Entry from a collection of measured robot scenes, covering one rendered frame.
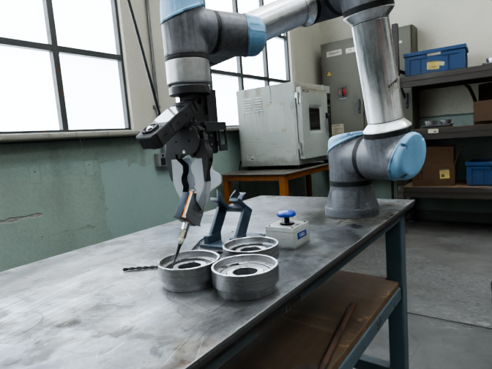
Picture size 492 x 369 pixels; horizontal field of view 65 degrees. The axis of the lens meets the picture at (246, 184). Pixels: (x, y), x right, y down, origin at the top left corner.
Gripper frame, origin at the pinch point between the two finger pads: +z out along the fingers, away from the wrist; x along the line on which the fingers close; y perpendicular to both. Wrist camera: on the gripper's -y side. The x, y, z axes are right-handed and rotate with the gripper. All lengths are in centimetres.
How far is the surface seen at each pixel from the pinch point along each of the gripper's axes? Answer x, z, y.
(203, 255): 0.1, 10.0, 1.7
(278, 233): -5.9, 10.0, 19.6
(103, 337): -3.0, 13.2, -22.4
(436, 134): 3, -1, 343
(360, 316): -15, 38, 45
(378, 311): -17, 39, 52
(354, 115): 90, -27, 383
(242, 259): -8.5, 9.9, 1.9
